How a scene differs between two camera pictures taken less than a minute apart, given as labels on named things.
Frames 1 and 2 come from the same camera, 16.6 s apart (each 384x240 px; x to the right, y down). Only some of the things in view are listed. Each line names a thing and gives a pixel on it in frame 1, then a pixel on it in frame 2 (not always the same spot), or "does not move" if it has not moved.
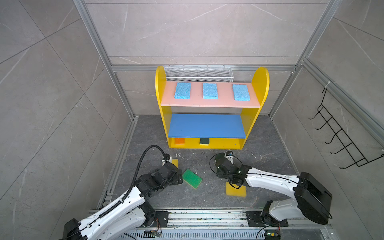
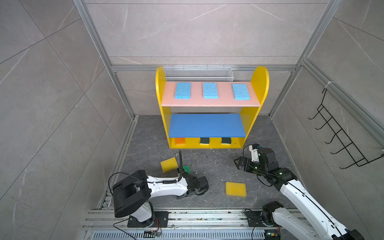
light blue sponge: (210, 91) does not move
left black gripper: (178, 180) → (198, 179)
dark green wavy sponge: (203, 140) does not move
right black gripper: (218, 173) → (247, 168)
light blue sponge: (183, 90) does not move
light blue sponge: (241, 92) does not move
